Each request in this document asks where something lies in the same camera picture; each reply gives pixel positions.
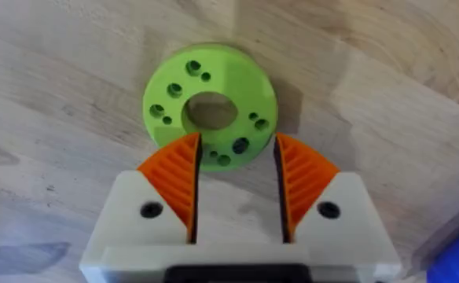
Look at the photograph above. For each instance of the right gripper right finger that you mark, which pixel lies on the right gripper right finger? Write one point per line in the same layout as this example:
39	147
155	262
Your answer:
312	188

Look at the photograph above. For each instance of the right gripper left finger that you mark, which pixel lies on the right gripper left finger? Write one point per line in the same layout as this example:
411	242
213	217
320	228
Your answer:
162	188

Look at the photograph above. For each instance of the green disc with holes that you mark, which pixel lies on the green disc with holes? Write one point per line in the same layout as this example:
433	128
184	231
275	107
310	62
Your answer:
210	98

